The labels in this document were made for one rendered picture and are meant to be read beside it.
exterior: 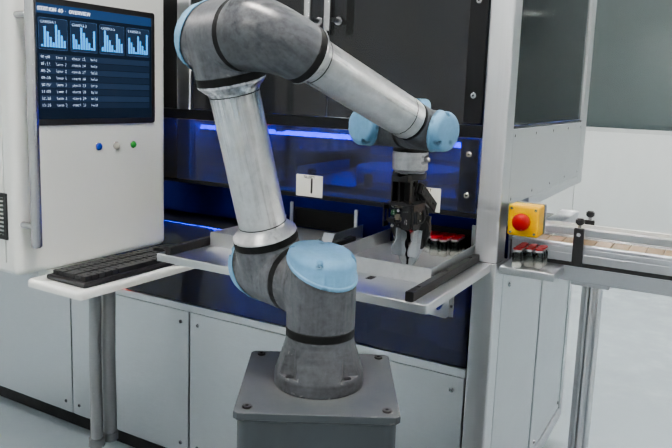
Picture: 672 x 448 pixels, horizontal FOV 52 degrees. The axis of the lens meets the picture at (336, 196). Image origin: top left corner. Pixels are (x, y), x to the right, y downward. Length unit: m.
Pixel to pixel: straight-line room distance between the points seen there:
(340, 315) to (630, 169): 5.27
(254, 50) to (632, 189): 5.43
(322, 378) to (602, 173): 5.31
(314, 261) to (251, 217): 0.15
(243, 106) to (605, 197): 5.36
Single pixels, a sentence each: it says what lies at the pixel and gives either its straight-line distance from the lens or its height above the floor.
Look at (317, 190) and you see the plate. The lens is 1.89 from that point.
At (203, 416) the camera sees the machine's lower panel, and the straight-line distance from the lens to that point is 2.35.
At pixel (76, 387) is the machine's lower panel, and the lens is 2.75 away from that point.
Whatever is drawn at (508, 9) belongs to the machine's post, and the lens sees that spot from 1.69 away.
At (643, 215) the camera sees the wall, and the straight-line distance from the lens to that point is 6.30.
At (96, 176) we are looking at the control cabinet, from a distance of 1.98.
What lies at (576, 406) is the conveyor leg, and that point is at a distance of 1.93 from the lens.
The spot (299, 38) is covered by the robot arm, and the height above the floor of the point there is 1.35.
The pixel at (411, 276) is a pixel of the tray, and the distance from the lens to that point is 1.51.
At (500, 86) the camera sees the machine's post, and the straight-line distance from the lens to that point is 1.68.
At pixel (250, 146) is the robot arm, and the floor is 1.18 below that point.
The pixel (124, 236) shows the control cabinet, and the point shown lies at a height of 0.85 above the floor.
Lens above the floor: 1.28
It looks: 9 degrees down
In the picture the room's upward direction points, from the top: 2 degrees clockwise
